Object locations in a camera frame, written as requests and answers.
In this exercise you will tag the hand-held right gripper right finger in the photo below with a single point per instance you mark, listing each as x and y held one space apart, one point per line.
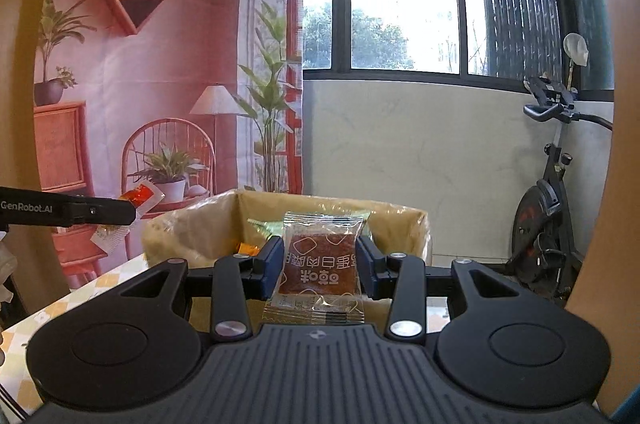
362 266

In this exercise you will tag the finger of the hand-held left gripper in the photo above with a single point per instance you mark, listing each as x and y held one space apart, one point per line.
100 211

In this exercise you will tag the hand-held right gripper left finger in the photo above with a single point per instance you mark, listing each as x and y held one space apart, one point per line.
277 264

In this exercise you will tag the light green snack packet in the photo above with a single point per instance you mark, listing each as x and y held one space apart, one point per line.
262 228

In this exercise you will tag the clear packet with brown snack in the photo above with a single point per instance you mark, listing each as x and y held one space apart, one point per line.
320 264

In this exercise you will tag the red orange snack packet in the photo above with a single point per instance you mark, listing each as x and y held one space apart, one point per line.
142 196

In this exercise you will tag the cardboard box with plastic liner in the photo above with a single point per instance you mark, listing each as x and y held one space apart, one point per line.
200 229

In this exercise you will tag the checkered floral tablecloth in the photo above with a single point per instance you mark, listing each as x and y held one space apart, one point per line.
50 304

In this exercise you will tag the printed room backdrop cloth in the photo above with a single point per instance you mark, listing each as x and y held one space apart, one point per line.
165 79

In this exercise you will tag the black exercise bike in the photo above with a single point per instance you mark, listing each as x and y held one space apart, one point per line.
542 224

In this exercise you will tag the black framed window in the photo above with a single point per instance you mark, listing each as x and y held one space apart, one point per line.
400 4

